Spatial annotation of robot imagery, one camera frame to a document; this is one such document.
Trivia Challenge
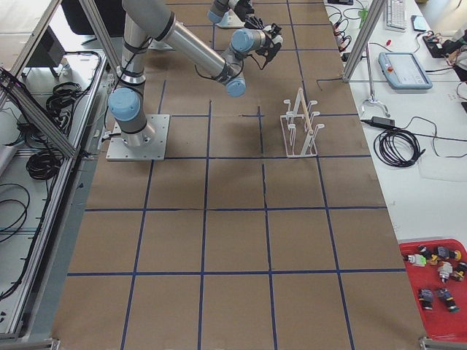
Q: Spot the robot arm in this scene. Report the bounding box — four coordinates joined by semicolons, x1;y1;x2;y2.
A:
108;1;283;149
207;0;265;29

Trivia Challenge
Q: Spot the red parts tray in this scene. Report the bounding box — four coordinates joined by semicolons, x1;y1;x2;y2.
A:
398;238;467;341

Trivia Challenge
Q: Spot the coiled black cable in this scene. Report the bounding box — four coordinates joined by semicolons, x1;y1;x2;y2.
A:
374;128;426;168

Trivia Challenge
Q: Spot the blue teach pendant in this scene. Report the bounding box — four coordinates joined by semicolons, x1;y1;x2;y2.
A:
378;52;433;90

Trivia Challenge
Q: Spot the white keyboard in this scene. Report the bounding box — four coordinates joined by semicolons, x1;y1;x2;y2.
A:
385;0;407;32

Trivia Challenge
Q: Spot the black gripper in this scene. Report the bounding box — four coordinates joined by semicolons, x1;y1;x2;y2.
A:
255;23;283;69
236;0;264;29

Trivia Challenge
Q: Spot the black power adapter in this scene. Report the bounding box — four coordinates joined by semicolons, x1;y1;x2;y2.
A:
361;116;395;130

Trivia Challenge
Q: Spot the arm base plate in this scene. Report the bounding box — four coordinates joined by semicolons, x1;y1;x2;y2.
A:
107;114;170;161

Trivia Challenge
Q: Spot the white wire cup rack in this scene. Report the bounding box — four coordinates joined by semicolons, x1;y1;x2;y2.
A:
279;87;325;158

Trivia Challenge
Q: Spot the aluminium frame post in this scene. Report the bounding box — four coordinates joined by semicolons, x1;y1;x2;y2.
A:
342;0;387;82

